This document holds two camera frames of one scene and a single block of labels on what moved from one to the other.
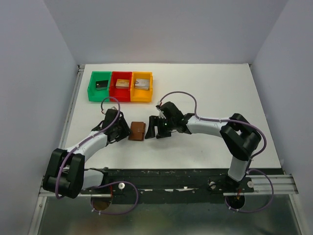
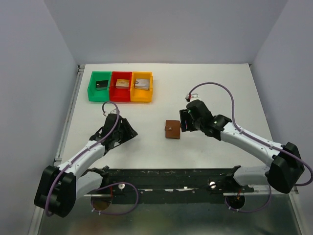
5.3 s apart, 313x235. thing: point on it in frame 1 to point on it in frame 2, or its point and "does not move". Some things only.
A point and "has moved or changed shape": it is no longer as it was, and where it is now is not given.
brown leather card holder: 137,131 has moved or changed shape
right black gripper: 153,121 to 184,116
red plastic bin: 122,94 does not move
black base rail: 167,186 does not move
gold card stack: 122,83 does not move
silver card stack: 142,83 does not move
